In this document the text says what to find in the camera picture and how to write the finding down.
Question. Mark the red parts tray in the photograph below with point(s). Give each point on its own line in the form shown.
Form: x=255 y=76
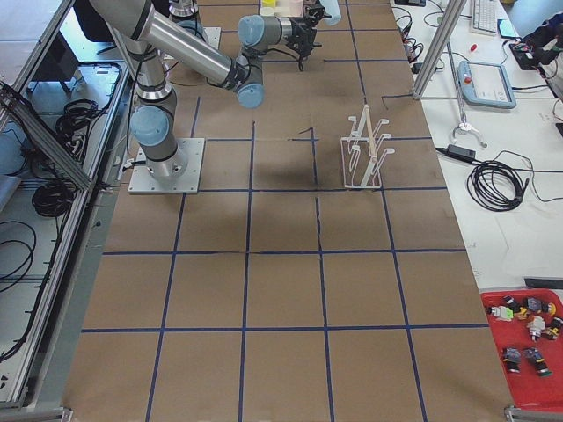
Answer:
x=527 y=330

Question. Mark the black power adapter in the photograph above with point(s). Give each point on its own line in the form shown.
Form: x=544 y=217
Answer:
x=460 y=153

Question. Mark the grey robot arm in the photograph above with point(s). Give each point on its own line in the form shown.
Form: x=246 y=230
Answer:
x=147 y=35

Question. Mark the white keyboard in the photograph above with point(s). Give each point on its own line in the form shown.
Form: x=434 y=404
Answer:
x=483 y=17

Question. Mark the blue teach pendant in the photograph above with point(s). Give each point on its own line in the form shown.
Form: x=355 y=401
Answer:
x=485 y=84

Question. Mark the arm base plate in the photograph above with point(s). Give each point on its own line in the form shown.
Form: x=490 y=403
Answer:
x=179 y=174

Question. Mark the light blue plastic cup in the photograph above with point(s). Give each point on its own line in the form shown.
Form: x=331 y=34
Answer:
x=332 y=10

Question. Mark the aluminium frame post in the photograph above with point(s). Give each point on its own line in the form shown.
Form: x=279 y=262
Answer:
x=438 y=43

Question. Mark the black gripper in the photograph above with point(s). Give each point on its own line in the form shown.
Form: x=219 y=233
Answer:
x=299 y=30

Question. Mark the cream plastic tray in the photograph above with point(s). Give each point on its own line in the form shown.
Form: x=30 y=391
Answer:
x=281 y=8

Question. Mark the white wire cup rack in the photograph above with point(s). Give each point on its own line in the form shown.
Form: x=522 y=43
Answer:
x=363 y=152

